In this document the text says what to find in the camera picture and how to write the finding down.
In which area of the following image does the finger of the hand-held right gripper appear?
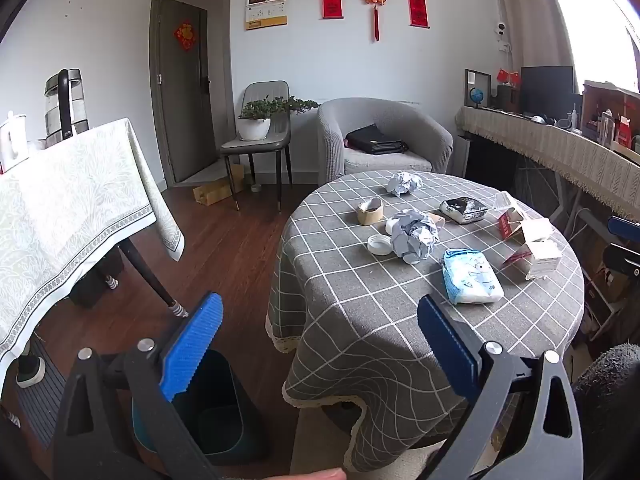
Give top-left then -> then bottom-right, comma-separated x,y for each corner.
607,215 -> 640,237
602,243 -> 640,277

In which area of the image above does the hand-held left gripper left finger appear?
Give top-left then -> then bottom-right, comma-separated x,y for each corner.
52,292 -> 223,480

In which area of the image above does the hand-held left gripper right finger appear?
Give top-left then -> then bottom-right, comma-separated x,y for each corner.
417,294 -> 586,480

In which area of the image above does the dark teal trash bin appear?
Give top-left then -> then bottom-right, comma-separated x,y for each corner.
132,350 -> 268,466

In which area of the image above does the blue and white tissue pack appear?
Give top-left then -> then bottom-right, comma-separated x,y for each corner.
442,248 -> 505,306

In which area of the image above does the white and red carton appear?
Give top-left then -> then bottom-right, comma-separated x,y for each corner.
502,239 -> 564,281

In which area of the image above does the white paper box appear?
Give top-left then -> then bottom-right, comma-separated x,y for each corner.
517,218 -> 555,246

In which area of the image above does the large paper ball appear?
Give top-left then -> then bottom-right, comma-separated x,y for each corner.
390,208 -> 440,265

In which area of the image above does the red and white cigarette box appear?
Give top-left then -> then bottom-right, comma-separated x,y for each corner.
497,208 -> 526,241

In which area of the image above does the black and white packet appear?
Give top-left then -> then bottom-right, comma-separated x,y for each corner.
439,196 -> 490,224

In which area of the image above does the cardboard tape ring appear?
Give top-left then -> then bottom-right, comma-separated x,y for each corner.
357,198 -> 385,226

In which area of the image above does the small paper ball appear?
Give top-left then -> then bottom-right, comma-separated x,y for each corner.
386,171 -> 423,197

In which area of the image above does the person's right forearm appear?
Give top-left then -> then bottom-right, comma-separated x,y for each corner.
570,344 -> 640,480

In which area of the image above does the person's left hand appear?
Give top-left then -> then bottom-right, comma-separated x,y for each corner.
287,467 -> 347,480

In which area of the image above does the grey checked tablecloth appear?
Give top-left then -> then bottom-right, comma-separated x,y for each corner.
265,171 -> 586,473

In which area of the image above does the beige lace cloth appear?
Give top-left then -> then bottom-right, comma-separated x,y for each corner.
455,105 -> 640,221

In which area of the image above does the large open cardboard box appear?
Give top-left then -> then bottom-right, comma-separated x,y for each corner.
582,80 -> 640,151

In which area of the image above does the black monitor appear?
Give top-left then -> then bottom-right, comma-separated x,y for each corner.
520,66 -> 575,116

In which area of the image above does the shoe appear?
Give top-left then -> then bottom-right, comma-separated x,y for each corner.
16,355 -> 46,388

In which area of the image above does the dark striped floor mat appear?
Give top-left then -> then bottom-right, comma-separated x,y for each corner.
12,340 -> 68,448

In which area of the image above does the pale patterned tablecloth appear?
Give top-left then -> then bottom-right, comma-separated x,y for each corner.
0,118 -> 186,376

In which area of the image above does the grey armchair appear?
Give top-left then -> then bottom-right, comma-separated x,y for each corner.
317,98 -> 454,187

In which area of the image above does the black leather bag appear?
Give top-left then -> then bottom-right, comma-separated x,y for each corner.
345,124 -> 409,156

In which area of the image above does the potted green plant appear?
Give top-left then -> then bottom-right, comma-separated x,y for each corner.
236,95 -> 321,142

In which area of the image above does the grey door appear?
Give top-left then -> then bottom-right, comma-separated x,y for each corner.
159,0 -> 210,183

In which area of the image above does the grey dining chair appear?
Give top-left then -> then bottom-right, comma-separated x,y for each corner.
221,81 -> 294,211

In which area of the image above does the glass electric kettle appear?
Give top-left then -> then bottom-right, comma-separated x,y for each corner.
44,68 -> 91,140

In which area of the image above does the white jug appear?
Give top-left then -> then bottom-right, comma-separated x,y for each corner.
0,111 -> 29,171

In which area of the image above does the red door ornament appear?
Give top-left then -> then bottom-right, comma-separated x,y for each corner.
173,21 -> 197,52

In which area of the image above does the picture frame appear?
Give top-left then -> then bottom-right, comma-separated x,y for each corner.
464,69 -> 492,108

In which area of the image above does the wall calendar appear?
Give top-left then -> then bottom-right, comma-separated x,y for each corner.
245,0 -> 289,31

